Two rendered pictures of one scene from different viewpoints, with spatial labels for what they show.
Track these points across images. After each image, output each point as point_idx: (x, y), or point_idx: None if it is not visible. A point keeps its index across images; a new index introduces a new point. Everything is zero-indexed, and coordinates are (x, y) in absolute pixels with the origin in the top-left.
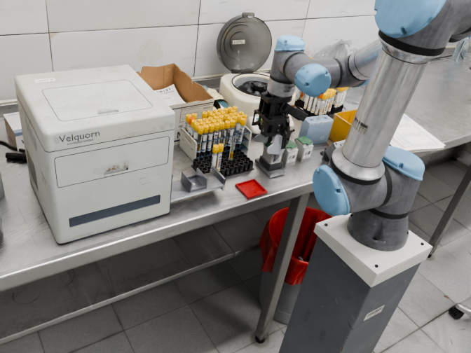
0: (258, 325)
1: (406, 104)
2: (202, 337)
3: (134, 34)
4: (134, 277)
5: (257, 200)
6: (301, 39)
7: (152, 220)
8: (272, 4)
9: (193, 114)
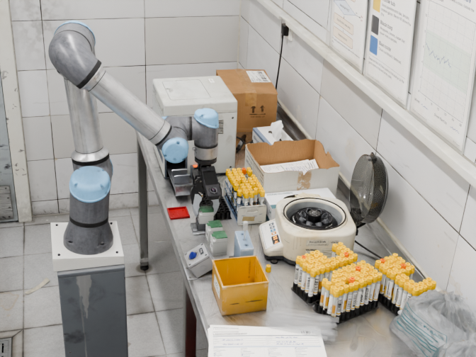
0: None
1: (68, 105)
2: None
3: (346, 127)
4: None
5: (165, 214)
6: (203, 114)
7: (161, 173)
8: (427, 178)
9: (249, 170)
